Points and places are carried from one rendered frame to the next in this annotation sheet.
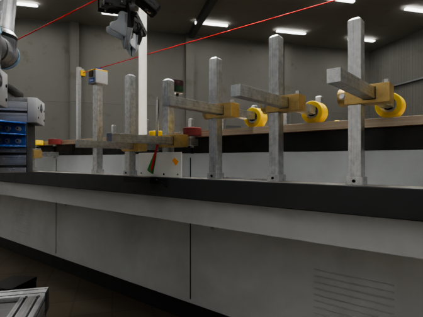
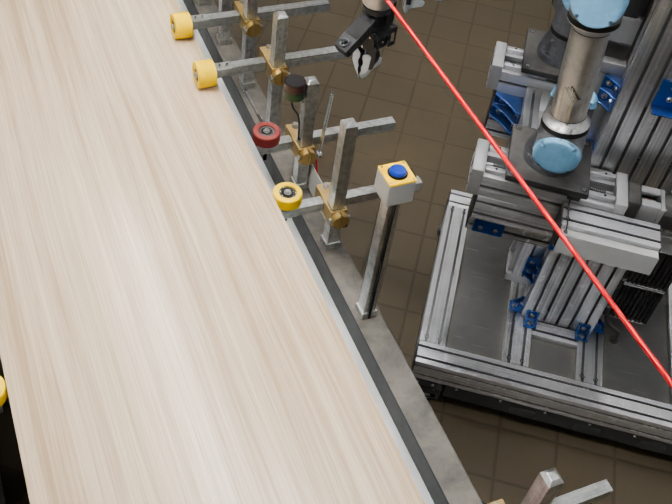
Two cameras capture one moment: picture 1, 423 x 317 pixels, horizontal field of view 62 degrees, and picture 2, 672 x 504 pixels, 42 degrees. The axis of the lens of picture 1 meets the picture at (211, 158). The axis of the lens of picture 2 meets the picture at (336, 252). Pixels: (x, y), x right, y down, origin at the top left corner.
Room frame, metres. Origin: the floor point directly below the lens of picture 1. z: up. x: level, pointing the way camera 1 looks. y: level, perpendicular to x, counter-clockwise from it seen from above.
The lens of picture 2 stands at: (3.21, 1.01, 2.59)
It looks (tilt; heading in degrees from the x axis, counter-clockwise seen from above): 48 degrees down; 201
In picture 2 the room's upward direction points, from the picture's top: 10 degrees clockwise
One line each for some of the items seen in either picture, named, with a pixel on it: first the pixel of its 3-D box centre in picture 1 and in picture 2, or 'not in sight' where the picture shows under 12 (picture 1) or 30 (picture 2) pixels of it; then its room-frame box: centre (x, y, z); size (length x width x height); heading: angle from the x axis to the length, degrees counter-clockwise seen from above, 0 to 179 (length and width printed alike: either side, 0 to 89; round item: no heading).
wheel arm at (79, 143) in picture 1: (123, 145); (351, 197); (1.53, 0.38, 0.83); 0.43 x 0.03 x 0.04; 141
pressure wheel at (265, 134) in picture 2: (192, 139); (265, 144); (1.51, 0.08, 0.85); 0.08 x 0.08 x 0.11
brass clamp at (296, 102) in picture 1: (282, 104); (247, 18); (1.12, -0.23, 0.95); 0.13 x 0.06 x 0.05; 51
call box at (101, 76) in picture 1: (97, 78); (394, 184); (1.77, 0.57, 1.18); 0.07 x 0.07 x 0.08; 51
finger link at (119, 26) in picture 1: (120, 28); not in sight; (0.93, 0.24, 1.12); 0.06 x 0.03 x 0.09; 121
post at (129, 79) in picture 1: (129, 126); (338, 188); (1.61, 0.37, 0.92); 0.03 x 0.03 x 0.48; 51
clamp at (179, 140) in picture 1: (172, 141); (299, 144); (1.44, 0.16, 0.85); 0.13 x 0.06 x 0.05; 51
